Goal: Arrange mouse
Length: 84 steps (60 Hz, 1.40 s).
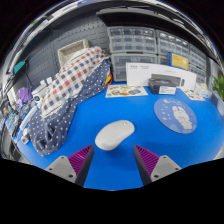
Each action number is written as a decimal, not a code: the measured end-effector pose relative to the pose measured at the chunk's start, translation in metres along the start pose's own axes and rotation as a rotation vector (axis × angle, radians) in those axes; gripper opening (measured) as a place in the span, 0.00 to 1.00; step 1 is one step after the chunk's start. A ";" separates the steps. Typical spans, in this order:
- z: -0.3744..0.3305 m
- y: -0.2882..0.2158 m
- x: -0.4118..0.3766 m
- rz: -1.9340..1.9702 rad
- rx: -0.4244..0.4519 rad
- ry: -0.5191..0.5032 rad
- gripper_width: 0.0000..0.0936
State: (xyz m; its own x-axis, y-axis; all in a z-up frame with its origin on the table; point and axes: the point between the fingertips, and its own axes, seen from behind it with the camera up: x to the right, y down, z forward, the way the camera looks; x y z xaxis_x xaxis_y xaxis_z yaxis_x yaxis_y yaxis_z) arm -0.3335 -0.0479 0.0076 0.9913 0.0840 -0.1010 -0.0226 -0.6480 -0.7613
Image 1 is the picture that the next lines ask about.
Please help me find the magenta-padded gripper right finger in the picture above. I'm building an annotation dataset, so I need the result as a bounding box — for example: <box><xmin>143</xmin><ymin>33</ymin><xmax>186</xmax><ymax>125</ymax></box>
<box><xmin>133</xmin><ymin>144</ymin><xmax>183</xmax><ymax>186</ymax></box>

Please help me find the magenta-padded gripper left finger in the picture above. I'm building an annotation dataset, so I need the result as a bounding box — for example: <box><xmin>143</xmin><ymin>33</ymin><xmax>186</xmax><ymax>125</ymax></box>
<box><xmin>45</xmin><ymin>144</ymin><xmax>95</xmax><ymax>187</ymax></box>

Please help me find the white computer mouse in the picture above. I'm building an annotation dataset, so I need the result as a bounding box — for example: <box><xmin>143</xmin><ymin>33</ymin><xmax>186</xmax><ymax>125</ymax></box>
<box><xmin>94</xmin><ymin>119</ymin><xmax>136</xmax><ymax>152</ymax></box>

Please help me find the round rabbit-print mouse pad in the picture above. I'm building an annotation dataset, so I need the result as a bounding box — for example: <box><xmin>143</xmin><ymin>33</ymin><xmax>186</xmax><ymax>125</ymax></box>
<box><xmin>153</xmin><ymin>97</ymin><xmax>198</xmax><ymax>135</ymax></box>

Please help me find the navy polka-dot cloth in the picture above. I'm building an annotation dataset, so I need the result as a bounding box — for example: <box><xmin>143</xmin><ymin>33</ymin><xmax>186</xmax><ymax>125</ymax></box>
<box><xmin>28</xmin><ymin>59</ymin><xmax>113</xmax><ymax>157</ymax></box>

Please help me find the colourful sticker sheet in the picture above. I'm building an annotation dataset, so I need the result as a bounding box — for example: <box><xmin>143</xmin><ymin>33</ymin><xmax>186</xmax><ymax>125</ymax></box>
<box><xmin>183</xmin><ymin>89</ymin><xmax>207</xmax><ymax>102</ymax></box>
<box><xmin>105</xmin><ymin>83</ymin><xmax>149</xmax><ymax>99</ymax></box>

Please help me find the white box-shaped device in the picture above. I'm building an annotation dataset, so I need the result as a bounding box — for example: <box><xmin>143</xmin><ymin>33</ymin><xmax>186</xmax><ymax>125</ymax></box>
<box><xmin>31</xmin><ymin>78</ymin><xmax>54</xmax><ymax>103</ymax></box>

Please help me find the purple soft object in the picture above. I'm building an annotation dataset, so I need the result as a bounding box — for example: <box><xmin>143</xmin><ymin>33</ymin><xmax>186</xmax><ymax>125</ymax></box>
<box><xmin>17</xmin><ymin>87</ymin><xmax>33</xmax><ymax>105</ymax></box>

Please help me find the small black box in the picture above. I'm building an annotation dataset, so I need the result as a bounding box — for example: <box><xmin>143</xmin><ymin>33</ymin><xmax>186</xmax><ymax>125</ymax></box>
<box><xmin>147</xmin><ymin>73</ymin><xmax>185</xmax><ymax>95</ymax></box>

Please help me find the clear plastic box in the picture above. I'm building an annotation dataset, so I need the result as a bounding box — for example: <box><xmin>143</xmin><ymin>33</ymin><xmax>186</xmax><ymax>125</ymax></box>
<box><xmin>194</xmin><ymin>83</ymin><xmax>213</xmax><ymax>99</ymax></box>

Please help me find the red blue checked cloth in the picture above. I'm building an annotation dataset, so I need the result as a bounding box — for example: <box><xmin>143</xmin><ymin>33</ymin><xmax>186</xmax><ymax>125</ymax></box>
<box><xmin>39</xmin><ymin>45</ymin><xmax>111</xmax><ymax>118</ymax></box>

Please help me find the long white keyboard box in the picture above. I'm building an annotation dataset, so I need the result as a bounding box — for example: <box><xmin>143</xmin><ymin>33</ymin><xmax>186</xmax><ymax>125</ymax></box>
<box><xmin>125</xmin><ymin>62</ymin><xmax>198</xmax><ymax>92</ymax></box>

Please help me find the green potted plant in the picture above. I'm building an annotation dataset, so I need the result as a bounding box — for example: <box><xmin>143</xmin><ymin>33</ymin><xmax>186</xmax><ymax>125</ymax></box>
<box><xmin>211</xmin><ymin>74</ymin><xmax>224</xmax><ymax>116</ymax></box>

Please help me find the yellow blue box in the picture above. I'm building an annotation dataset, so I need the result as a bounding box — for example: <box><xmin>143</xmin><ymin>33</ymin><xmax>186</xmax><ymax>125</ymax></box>
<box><xmin>166</xmin><ymin>51</ymin><xmax>190</xmax><ymax>71</ymax></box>

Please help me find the white wicker basket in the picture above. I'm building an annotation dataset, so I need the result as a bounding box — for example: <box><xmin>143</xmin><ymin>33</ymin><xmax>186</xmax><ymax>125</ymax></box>
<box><xmin>57</xmin><ymin>38</ymin><xmax>90</xmax><ymax>66</ymax></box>

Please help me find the teal wall-mounted object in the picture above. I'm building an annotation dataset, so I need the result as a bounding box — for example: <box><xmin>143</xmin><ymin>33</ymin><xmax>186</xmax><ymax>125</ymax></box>
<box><xmin>13</xmin><ymin>59</ymin><xmax>26</xmax><ymax>75</ymax></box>

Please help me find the dark wall shelf unit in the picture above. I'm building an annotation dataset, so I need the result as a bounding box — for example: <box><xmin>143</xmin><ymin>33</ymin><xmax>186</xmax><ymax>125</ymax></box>
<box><xmin>3</xmin><ymin>0</ymin><xmax>221</xmax><ymax>68</ymax></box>

